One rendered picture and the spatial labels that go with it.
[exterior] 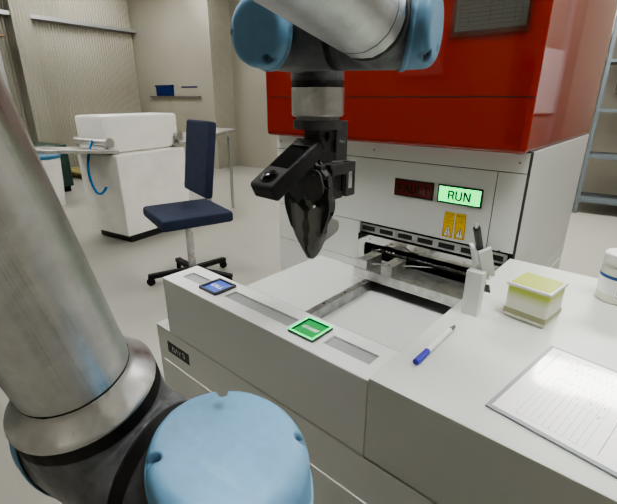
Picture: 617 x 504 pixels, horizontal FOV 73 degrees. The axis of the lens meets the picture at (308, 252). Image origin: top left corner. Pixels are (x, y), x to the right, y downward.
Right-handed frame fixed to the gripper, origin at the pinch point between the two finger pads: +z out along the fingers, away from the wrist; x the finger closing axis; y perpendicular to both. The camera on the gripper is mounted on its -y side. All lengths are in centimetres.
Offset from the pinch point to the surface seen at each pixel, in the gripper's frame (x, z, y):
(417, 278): 5, 23, 50
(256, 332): 8.7, 16.3, -4.0
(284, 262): 64, 36, 58
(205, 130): 215, -2, 134
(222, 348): 19.4, 24.3, -4.1
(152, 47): 807, -119, 440
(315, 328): -0.5, 14.3, 1.3
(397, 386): -19.0, 14.2, -3.0
